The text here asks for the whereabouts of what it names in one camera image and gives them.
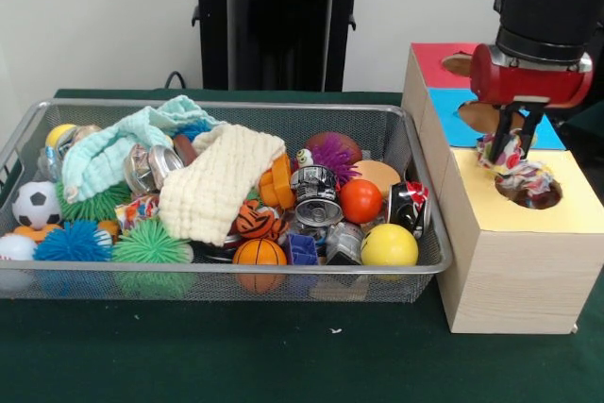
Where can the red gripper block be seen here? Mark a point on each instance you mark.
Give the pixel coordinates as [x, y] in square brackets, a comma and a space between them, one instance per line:
[528, 84]

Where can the dark green side table cloth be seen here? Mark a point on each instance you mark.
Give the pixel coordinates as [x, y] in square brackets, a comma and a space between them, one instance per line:
[592, 124]

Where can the cream knitted cloth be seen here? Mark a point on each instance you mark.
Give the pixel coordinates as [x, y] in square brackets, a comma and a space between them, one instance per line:
[212, 186]

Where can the colourful patterned paper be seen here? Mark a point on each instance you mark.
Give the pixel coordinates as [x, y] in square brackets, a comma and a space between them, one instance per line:
[524, 174]

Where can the green spiky ball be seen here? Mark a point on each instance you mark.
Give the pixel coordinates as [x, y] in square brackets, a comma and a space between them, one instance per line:
[151, 245]

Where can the shallow clear mesh bin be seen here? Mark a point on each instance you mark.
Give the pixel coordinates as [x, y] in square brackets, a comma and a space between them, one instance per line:
[94, 290]

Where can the black and white soccer ball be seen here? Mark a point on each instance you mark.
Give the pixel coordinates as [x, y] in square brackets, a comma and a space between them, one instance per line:
[37, 205]

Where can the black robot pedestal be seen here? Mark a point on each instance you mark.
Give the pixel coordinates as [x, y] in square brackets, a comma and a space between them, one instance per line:
[278, 44]

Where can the large yellow ball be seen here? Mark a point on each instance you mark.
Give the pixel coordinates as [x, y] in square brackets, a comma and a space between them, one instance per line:
[389, 245]

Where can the wooden box with three holes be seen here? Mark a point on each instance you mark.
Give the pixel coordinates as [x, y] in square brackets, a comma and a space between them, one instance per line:
[519, 280]

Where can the blue spiky ball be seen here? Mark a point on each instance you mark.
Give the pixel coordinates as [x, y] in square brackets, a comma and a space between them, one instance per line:
[71, 242]

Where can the black upright panel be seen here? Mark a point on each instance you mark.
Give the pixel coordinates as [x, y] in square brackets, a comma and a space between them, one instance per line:
[599, 68]

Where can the mint green cloth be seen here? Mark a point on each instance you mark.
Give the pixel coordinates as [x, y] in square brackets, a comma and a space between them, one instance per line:
[104, 153]

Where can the white baseball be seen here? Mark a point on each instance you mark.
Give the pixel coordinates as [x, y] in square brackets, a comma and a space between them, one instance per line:
[16, 248]

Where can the red orange ball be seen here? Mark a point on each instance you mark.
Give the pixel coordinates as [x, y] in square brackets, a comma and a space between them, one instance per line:
[361, 201]

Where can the orange mini basketball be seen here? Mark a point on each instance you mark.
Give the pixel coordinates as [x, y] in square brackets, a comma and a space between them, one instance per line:
[259, 252]

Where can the purple spiky ball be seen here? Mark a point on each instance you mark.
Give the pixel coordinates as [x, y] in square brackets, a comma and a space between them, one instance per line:
[332, 155]

